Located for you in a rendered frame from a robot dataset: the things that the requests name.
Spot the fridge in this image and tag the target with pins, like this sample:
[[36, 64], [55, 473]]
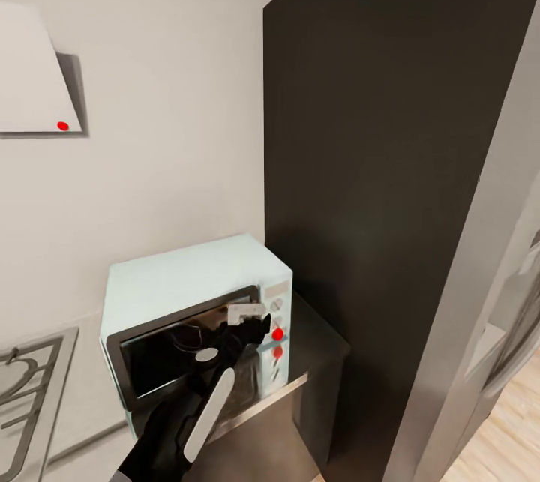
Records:
[[402, 187]]

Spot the range hood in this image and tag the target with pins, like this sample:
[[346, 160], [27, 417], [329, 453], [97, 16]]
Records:
[[33, 92]]

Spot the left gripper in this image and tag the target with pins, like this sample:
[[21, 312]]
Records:
[[248, 332]]

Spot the burner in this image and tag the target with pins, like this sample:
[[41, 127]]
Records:
[[32, 382]]

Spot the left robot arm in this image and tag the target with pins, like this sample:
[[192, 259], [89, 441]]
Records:
[[177, 428]]

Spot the microwave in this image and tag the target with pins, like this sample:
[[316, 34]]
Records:
[[160, 310]]

